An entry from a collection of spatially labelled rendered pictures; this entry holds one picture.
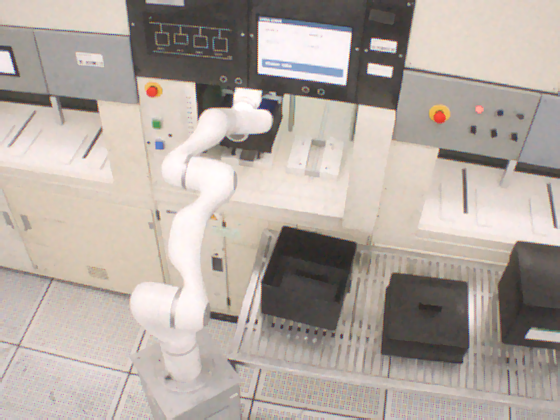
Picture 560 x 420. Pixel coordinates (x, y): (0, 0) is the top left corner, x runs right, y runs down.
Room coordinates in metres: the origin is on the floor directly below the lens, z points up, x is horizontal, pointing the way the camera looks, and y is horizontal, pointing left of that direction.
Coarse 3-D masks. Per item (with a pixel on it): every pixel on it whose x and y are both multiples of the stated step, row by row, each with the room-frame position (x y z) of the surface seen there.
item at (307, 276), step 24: (288, 240) 1.48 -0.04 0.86; (312, 240) 1.46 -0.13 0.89; (336, 240) 1.44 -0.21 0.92; (288, 264) 1.44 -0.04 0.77; (312, 264) 1.45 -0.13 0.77; (336, 264) 1.44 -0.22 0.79; (264, 288) 1.22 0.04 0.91; (288, 288) 1.33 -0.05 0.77; (312, 288) 1.34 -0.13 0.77; (336, 288) 1.34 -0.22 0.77; (264, 312) 1.22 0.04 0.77; (288, 312) 1.20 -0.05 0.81; (312, 312) 1.18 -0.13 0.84; (336, 312) 1.16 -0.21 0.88
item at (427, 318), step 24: (408, 288) 1.28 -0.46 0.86; (432, 288) 1.28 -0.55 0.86; (456, 288) 1.28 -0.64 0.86; (384, 312) 1.24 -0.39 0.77; (408, 312) 1.18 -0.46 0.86; (432, 312) 1.18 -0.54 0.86; (456, 312) 1.18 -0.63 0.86; (384, 336) 1.12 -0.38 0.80; (408, 336) 1.08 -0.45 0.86; (432, 336) 1.08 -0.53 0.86; (456, 336) 1.08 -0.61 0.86; (456, 360) 1.04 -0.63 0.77
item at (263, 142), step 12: (228, 96) 2.00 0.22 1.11; (264, 96) 1.95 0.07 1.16; (276, 96) 1.95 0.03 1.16; (276, 108) 1.90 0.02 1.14; (276, 120) 1.92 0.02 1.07; (264, 132) 1.85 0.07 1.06; (276, 132) 1.91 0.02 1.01; (228, 144) 1.87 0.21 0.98; (240, 144) 1.86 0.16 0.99; (252, 144) 1.85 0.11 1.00; (264, 144) 1.84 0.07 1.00
